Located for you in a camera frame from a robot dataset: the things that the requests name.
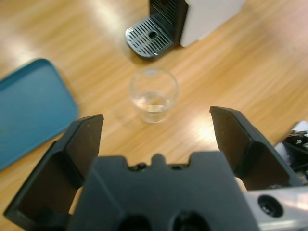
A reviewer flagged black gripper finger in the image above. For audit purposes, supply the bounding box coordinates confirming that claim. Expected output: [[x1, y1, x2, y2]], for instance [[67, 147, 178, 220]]
[[3, 114, 104, 226], [210, 106, 303, 193]]

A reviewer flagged clear drinking glass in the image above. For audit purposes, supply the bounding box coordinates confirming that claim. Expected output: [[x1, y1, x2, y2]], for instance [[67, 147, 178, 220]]
[[129, 67, 180, 124]]

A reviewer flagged white capsule coffee machine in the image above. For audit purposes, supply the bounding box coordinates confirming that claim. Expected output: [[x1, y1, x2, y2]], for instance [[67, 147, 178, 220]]
[[124, 0, 246, 61]]

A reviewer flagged white paper tag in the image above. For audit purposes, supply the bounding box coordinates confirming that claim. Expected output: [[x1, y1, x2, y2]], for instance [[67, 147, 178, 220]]
[[275, 141, 293, 167]]

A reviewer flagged teal plastic tray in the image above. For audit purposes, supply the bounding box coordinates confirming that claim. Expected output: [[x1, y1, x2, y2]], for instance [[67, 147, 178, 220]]
[[0, 57, 80, 172]]

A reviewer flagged black clamp bracket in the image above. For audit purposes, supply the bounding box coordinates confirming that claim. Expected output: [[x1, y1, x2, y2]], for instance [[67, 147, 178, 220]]
[[283, 129, 308, 186]]

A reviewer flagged white mount block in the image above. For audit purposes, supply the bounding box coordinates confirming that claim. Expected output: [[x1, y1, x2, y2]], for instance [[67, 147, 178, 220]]
[[287, 120, 308, 133]]

